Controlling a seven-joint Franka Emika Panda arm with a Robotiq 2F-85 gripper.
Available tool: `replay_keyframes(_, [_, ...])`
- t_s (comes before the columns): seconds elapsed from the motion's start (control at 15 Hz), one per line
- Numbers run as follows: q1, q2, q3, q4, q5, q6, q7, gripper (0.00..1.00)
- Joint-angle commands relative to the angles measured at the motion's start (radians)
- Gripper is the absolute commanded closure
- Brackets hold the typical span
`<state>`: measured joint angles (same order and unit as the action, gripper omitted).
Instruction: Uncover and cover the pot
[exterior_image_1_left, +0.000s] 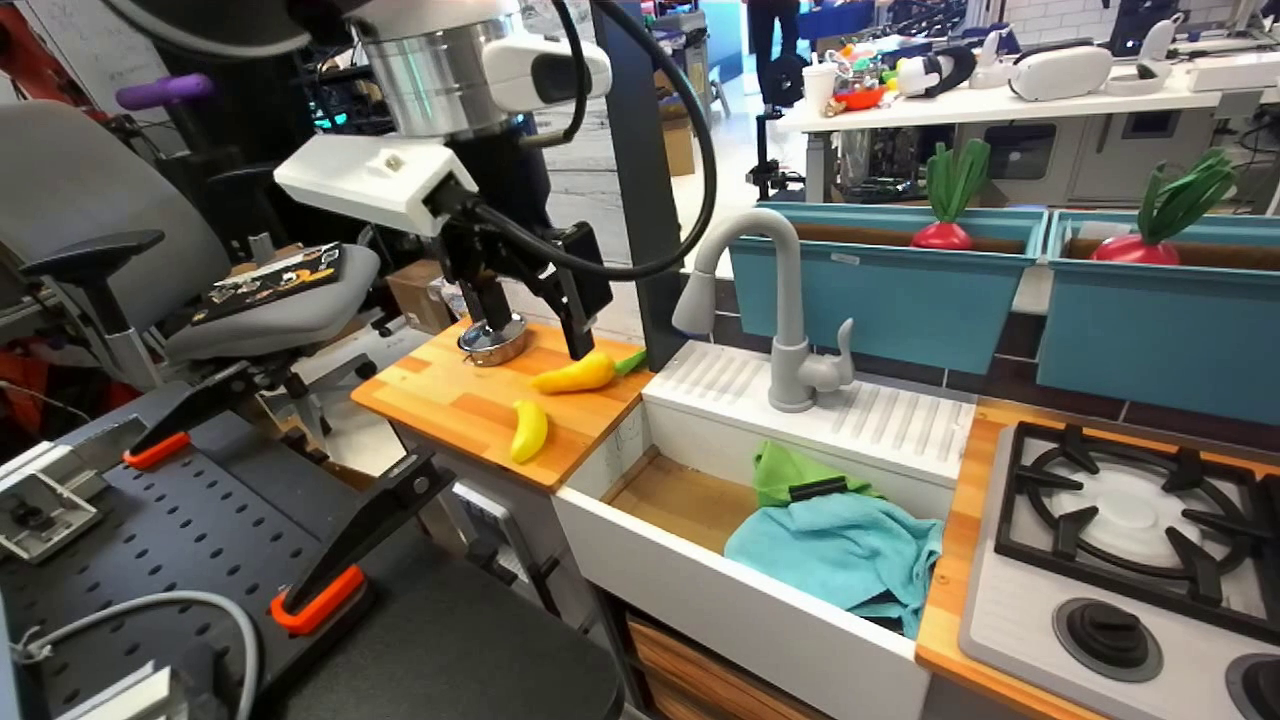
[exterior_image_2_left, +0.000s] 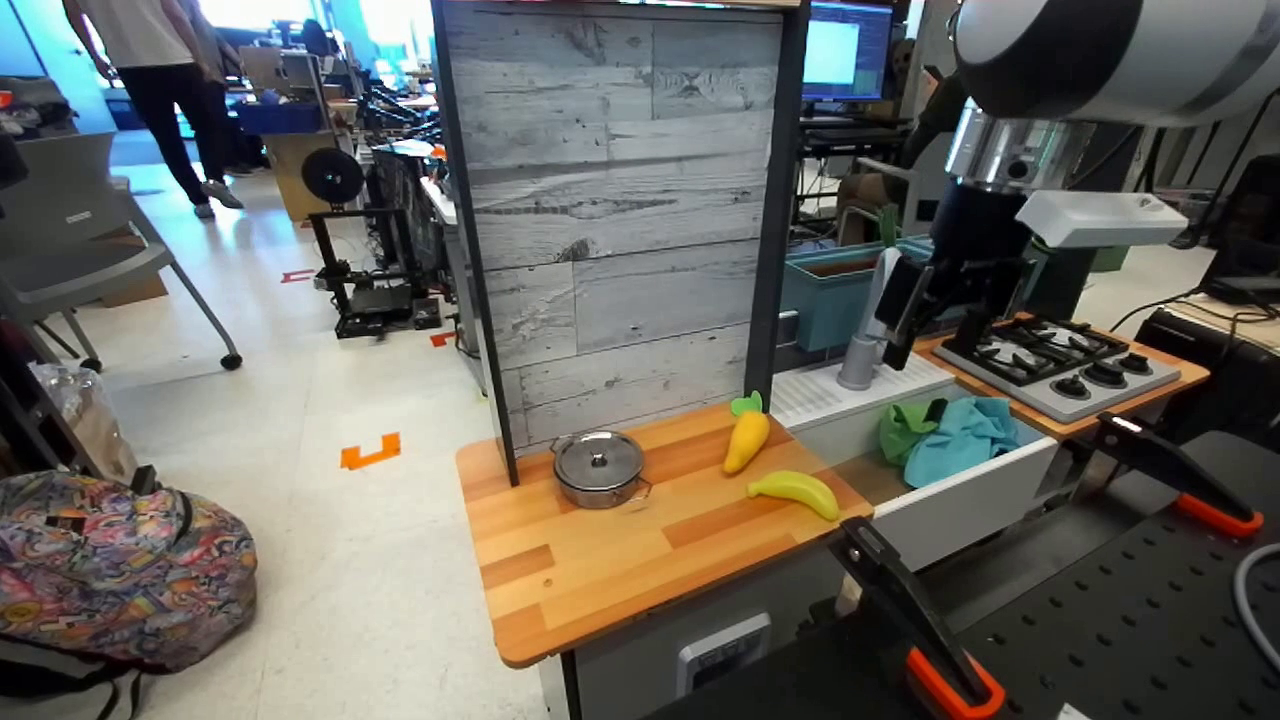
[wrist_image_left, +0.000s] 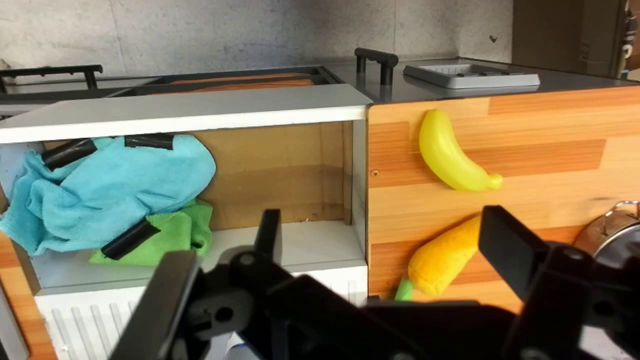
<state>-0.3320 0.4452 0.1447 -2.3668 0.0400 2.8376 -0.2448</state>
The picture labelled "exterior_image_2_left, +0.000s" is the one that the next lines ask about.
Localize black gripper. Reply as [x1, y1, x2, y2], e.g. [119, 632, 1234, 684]
[875, 183, 1033, 374]

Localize steel pot lid black knob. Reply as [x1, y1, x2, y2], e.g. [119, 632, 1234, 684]
[551, 423, 648, 483]

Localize small steel pot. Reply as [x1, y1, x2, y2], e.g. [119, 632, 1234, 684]
[549, 443, 656, 518]

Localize grey toy faucet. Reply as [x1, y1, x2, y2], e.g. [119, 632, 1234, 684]
[835, 245, 911, 397]

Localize teal planter box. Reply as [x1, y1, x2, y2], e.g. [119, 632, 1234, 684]
[776, 237, 892, 355]

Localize teal cloth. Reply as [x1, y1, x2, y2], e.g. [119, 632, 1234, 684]
[898, 391, 1028, 493]

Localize grey toy stove black grates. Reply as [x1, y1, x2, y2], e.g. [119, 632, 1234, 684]
[931, 311, 1189, 428]

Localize white toy sink basin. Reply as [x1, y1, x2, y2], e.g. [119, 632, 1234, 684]
[766, 348, 1063, 577]

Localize yellow toy banana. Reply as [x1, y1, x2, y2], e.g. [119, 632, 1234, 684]
[745, 469, 849, 528]

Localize small orange carrot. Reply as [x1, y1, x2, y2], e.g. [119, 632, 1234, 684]
[721, 387, 776, 482]

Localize computer monitor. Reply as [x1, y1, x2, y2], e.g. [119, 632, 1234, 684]
[799, 0, 896, 117]

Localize black office chair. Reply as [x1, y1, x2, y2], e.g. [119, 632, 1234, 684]
[1194, 152, 1280, 311]

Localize grey wood backsplash panel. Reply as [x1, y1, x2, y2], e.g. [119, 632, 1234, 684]
[440, 3, 783, 457]

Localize black 3D printer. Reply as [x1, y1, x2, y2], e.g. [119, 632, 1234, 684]
[296, 136, 449, 342]

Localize person in dark trousers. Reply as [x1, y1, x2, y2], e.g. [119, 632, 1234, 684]
[56, 0, 252, 226]

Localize colourful patterned backpack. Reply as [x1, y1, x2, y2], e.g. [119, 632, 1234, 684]
[0, 465, 260, 678]

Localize grey folding chair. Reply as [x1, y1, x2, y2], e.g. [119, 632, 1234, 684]
[0, 132, 248, 378]

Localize black frame post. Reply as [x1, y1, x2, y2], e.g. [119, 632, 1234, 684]
[739, 0, 812, 403]
[1042, 245, 1110, 324]
[429, 0, 518, 489]

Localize black clamp orange handle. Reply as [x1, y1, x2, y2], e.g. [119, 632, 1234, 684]
[822, 518, 1012, 720]
[1092, 414, 1271, 546]

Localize grey cabinet handle box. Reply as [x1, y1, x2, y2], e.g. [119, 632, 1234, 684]
[673, 609, 776, 702]

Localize grey cable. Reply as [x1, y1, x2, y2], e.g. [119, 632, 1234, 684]
[1231, 538, 1280, 674]

